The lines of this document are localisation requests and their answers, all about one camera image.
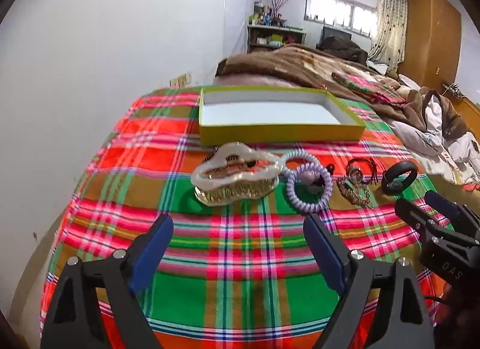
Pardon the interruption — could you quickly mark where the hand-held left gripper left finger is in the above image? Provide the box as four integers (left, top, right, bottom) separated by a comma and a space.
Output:
40, 214, 175, 349

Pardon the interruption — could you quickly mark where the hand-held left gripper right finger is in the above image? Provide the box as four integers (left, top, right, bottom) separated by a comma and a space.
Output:
303, 214, 436, 349

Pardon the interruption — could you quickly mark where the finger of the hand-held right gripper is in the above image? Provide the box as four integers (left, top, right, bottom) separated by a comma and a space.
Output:
425, 190, 466, 227
394, 199, 440, 238

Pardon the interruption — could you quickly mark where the black bracelet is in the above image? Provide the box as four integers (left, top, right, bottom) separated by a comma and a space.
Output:
381, 161, 418, 196

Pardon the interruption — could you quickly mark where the purple spiral hair tie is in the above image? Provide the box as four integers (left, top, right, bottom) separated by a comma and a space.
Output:
286, 163, 334, 214

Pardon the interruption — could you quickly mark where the brown rhinestone hair clip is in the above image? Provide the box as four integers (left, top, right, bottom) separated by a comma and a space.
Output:
336, 169, 374, 209

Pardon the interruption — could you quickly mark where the brown beaded hair tie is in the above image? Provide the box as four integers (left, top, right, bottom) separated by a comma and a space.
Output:
346, 158, 378, 185

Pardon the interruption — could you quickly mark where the black hair tie with bead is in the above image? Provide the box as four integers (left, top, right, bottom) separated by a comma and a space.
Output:
300, 162, 336, 189

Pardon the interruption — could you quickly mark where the pale blue spiral hair tie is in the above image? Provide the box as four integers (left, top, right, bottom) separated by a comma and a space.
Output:
279, 149, 323, 181

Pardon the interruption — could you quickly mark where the white hair claw clip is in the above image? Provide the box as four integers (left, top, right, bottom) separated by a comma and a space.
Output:
191, 141, 283, 206

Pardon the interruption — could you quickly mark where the yellow-green cardboard box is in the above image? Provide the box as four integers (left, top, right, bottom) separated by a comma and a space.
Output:
197, 86, 366, 146

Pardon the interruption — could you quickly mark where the white duvet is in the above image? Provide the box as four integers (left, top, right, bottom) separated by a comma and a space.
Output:
390, 90, 480, 185

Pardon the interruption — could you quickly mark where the plaid bed sheet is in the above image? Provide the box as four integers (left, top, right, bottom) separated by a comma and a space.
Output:
39, 86, 451, 349

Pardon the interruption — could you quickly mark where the wooden bedside furniture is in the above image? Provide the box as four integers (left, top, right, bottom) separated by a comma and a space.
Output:
442, 82, 480, 136

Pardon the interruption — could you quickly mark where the folded plaid cloth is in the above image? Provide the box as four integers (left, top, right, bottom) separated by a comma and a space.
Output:
332, 72, 408, 105

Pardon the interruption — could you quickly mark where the wooden wardrobe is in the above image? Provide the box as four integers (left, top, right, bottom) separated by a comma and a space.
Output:
397, 0, 462, 89

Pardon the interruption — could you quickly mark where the dark clothing pile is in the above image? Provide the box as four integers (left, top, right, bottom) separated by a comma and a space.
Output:
318, 36, 370, 63

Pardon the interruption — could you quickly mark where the pink bed sheet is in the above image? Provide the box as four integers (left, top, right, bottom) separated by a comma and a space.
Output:
212, 74, 301, 89

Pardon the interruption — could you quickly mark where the brown blanket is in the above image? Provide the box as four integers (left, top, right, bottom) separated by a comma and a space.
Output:
215, 43, 467, 137

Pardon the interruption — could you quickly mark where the patterned curtain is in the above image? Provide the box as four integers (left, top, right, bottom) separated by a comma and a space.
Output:
367, 0, 409, 72

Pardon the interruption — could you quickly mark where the black television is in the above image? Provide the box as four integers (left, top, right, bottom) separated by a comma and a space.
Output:
320, 26, 353, 50

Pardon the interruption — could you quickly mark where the window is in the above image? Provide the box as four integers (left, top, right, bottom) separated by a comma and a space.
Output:
304, 0, 378, 38

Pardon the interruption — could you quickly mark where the wooden shelf unit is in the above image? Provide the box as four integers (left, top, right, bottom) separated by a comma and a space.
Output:
247, 24, 307, 53

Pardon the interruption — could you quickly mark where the bottles and clutter on shelf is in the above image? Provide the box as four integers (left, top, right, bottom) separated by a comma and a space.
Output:
249, 1, 289, 28

